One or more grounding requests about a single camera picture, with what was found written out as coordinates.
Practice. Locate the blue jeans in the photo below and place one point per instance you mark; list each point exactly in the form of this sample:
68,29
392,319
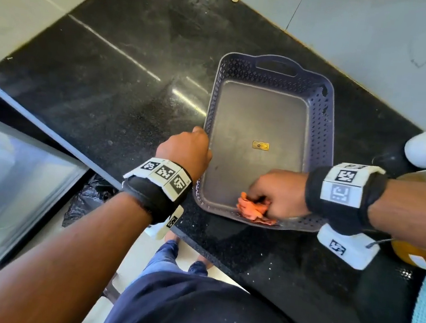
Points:
169,259

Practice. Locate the person's left forearm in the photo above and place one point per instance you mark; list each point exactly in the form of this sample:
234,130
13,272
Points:
51,263

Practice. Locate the person's left fingers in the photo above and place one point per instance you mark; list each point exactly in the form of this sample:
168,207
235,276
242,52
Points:
205,143

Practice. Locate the black plastic bag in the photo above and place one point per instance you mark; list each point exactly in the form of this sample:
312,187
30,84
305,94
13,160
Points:
86,201

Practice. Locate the black marker wristband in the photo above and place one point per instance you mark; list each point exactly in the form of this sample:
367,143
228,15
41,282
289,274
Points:
344,192
158,187

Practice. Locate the orange cloth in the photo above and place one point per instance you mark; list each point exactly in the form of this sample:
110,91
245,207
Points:
251,210

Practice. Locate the person's feet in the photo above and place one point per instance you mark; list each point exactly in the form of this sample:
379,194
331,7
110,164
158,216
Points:
204,260

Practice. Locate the person's right fingers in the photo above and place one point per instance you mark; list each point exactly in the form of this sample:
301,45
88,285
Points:
257,194

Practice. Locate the yellow liquid bottle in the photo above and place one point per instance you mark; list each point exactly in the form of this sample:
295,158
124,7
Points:
410,250

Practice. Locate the gold sticker label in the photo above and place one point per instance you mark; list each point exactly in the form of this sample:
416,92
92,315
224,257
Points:
261,145

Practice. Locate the person's left hand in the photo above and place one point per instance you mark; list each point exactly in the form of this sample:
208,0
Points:
183,149

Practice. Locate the glass-top steel appliance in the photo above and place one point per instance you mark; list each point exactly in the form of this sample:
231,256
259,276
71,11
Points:
10,187

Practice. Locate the person's right hand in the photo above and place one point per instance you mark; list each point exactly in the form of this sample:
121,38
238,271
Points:
285,192

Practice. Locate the dark navy shirt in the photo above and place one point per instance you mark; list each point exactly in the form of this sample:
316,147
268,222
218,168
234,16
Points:
192,317

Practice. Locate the person's right forearm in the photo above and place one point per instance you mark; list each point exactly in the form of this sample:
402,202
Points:
417,213

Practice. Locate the purple perforated plastic tray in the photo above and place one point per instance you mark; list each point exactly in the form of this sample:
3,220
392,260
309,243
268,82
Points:
262,115

